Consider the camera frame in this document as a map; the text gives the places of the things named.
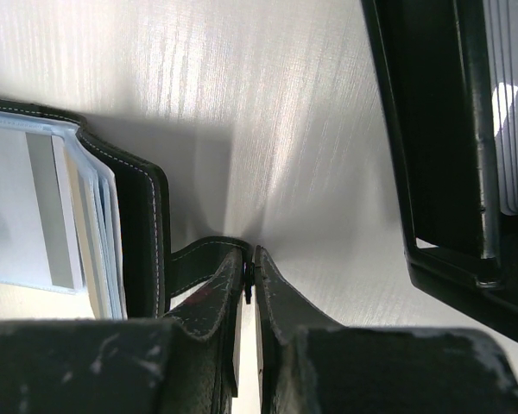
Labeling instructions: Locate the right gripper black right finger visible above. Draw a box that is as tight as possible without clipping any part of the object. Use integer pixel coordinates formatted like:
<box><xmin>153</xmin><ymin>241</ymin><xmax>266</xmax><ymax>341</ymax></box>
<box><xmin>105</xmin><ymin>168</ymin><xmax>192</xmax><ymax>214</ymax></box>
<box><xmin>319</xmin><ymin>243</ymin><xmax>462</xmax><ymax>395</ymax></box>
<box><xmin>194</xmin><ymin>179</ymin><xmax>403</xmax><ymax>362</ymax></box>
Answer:
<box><xmin>254</xmin><ymin>247</ymin><xmax>518</xmax><ymax>413</ymax></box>

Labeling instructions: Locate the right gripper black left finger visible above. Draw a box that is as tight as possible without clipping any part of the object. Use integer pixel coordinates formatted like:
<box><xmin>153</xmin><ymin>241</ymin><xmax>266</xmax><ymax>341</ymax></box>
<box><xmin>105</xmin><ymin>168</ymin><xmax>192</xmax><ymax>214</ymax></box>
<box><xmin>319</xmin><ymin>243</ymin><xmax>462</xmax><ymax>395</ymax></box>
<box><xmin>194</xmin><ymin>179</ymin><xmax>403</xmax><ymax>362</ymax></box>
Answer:
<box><xmin>0</xmin><ymin>249</ymin><xmax>243</xmax><ymax>413</ymax></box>

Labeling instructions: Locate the black leather card holder wallet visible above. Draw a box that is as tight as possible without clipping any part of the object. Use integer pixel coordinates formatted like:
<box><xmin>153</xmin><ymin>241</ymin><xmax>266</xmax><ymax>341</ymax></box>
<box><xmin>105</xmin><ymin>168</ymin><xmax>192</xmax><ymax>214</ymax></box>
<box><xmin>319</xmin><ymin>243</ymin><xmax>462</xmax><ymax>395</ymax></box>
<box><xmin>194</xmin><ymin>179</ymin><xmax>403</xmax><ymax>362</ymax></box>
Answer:
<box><xmin>0</xmin><ymin>100</ymin><xmax>249</xmax><ymax>321</ymax></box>

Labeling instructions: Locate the grey blue card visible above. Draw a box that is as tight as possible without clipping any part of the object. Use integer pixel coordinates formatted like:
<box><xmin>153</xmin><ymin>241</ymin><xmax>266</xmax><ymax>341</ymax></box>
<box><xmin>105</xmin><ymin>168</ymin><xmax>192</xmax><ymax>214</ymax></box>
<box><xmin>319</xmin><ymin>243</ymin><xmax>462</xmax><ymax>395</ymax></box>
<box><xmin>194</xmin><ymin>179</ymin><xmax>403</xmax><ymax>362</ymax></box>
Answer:
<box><xmin>0</xmin><ymin>128</ymin><xmax>84</xmax><ymax>292</ymax></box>

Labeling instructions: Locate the black plastic card tray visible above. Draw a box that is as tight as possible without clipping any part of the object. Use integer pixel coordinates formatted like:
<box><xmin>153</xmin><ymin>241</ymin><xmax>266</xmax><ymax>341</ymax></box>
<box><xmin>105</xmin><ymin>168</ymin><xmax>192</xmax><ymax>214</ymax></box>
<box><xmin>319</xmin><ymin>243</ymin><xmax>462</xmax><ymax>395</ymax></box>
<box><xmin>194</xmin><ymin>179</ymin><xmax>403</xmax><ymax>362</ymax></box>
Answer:
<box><xmin>363</xmin><ymin>1</ymin><xmax>518</xmax><ymax>342</ymax></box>

